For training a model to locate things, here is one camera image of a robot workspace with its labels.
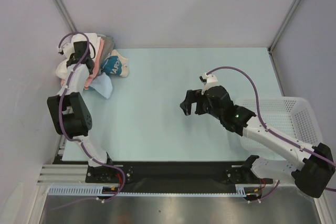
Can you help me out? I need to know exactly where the white towel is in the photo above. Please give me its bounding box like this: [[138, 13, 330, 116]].
[[56, 33, 103, 86]]

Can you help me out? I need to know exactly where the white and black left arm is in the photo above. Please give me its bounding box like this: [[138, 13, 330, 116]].
[[47, 41, 116, 182]]

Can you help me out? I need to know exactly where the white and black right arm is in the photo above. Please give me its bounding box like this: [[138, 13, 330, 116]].
[[180, 86, 335, 198]]

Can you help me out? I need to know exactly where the pink towel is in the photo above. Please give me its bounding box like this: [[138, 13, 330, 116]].
[[85, 37, 104, 90]]

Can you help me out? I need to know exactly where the grey towel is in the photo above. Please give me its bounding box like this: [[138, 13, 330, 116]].
[[99, 35, 115, 64]]

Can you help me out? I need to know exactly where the teal and beige towel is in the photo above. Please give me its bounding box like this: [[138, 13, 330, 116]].
[[101, 49, 129, 78]]

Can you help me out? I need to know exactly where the light blue towel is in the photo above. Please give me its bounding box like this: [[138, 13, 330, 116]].
[[88, 73, 113, 99]]

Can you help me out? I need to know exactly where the white perforated plastic basket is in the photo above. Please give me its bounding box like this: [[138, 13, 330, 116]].
[[234, 97, 326, 152]]

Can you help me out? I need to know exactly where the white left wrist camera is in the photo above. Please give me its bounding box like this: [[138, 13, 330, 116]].
[[58, 33, 86, 59]]

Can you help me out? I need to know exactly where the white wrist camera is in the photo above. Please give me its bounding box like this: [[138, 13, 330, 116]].
[[58, 33, 86, 59], [199, 73, 218, 93]]

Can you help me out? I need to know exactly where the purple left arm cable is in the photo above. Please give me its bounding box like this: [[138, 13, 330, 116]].
[[51, 33, 127, 210]]

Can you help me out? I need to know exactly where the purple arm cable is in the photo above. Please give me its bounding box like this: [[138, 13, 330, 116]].
[[206, 66, 336, 204], [51, 33, 127, 210]]

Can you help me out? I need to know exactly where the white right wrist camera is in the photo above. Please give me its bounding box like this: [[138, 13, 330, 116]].
[[199, 73, 218, 93]]

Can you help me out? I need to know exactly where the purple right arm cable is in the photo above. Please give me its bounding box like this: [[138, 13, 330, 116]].
[[206, 66, 336, 204]]

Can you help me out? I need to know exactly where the white slotted cable duct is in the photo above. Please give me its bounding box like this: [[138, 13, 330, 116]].
[[48, 184, 259, 197]]

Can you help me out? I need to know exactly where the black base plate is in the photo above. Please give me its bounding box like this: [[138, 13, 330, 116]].
[[52, 155, 274, 194]]

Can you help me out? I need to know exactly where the aluminium frame rail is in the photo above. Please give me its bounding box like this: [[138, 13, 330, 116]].
[[37, 137, 88, 185]]

